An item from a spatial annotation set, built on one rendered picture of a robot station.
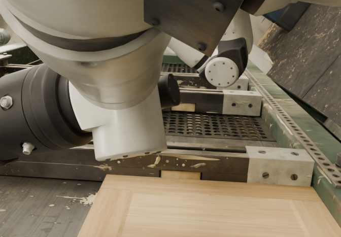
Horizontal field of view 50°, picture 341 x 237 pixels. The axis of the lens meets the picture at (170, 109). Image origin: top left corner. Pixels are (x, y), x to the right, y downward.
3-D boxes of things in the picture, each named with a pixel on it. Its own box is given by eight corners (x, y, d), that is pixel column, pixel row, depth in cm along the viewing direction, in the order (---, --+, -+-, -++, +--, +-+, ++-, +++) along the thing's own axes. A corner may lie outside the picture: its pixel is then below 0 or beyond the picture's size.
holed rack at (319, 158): (352, 189, 64) (353, 185, 64) (335, 188, 64) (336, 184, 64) (235, 56, 222) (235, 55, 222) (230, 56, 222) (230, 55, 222)
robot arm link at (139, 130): (26, 172, 31) (142, 150, 28) (15, 54, 33) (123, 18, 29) (99, 165, 42) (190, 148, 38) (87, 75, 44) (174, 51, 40)
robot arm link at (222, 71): (259, 60, 93) (245, -29, 82) (258, 84, 82) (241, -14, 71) (215, 66, 96) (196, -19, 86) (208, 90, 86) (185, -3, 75)
